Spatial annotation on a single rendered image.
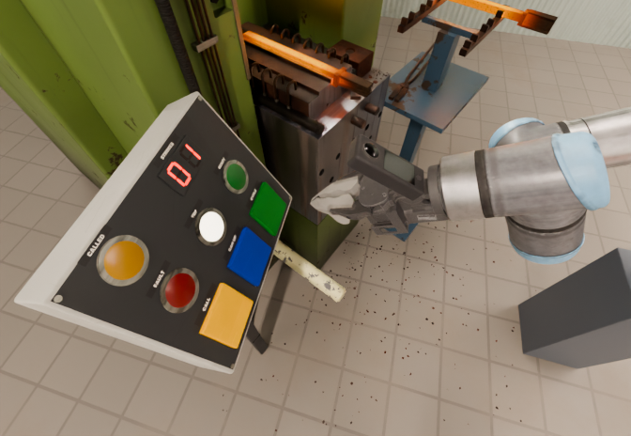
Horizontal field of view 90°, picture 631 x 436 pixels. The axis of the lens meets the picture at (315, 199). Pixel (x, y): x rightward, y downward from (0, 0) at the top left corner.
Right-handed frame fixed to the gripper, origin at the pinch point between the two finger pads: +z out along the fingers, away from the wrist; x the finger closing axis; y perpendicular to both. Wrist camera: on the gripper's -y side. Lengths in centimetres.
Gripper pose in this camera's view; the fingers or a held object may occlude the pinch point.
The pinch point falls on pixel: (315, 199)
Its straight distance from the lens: 52.9
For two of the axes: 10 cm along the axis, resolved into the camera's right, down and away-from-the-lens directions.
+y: 4.9, 5.9, 6.4
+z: -8.4, 1.3, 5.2
